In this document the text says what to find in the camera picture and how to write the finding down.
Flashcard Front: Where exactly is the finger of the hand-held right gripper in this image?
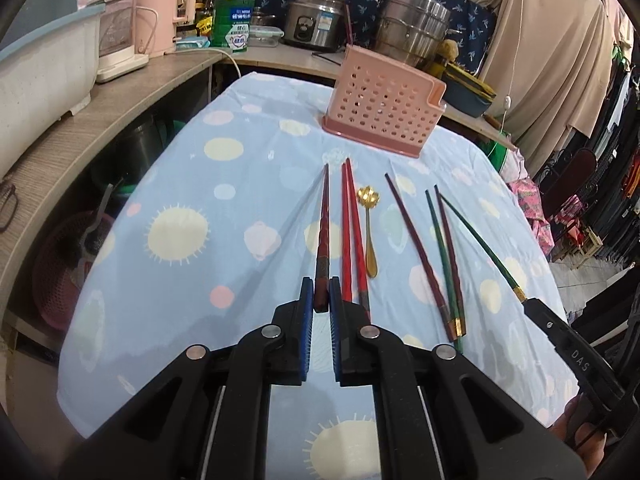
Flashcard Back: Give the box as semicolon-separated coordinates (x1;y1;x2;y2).
522;297;573;348

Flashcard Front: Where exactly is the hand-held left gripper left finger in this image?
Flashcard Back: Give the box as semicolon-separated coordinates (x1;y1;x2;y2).
60;276;315;480

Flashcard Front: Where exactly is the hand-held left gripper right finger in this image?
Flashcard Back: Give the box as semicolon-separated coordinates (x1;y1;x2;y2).
329;276;587;480

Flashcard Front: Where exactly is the gold flower spoon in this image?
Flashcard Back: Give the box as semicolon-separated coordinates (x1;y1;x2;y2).
357;186;382;279

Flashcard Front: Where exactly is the dark red patterned chopstick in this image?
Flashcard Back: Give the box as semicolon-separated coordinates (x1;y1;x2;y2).
313;163;331;314

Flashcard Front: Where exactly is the green chopstick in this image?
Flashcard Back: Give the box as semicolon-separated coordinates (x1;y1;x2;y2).
424;189;465;357
441;196;528;304

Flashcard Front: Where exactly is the dark maroon chopstick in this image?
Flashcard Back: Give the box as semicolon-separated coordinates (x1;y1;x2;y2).
384;173;453;323
434;185;468;338

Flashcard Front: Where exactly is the pink perforated utensil holder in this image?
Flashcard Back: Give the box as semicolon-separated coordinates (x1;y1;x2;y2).
321;43;448;160

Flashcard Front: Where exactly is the person's right hand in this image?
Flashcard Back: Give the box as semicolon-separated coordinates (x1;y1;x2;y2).
550;399;612;479

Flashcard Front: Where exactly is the pink floral cloth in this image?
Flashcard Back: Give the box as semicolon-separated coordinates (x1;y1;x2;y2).
507;177;555;257

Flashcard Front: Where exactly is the blue dotted tablecloth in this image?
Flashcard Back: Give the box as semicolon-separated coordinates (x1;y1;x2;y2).
56;71;583;480

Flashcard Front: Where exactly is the row of hanging clothes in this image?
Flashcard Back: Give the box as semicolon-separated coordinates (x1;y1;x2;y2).
537;45;640;266

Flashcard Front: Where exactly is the dark blue lunch bowl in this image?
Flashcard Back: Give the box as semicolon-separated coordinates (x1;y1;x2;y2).
442;62;499;119

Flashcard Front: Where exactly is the steel pot under shelf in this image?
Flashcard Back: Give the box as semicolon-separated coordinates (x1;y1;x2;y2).
116;115;162;183

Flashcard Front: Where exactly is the beige hanging cloth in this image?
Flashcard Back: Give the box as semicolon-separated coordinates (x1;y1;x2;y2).
479;0;620;177

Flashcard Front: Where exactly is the clear lidded food container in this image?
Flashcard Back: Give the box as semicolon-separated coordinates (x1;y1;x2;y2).
249;25;284;49

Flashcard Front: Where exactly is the blue wet wipes pack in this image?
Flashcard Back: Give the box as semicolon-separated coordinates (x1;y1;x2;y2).
174;35;211;52

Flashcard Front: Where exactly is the silver rice cooker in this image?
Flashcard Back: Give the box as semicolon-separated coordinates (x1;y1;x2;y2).
282;0;349;53

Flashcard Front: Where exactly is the green milk powder tin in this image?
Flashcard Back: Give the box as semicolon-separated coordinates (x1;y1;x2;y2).
212;0;256;56

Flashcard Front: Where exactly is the stainless steel steamer pot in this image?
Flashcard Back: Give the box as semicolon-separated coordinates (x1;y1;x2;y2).
373;0;454;69

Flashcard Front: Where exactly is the white food steamer appliance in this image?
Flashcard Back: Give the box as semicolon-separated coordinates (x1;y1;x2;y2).
94;0;152;84

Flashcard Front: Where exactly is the pink electric kettle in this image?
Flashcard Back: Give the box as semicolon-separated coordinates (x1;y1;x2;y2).
132;0;201;59

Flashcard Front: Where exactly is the grey plastic tub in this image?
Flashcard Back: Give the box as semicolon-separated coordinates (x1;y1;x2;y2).
0;2;108;177

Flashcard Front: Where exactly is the white cable with switch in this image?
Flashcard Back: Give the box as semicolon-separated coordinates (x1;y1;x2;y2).
501;0;527;128

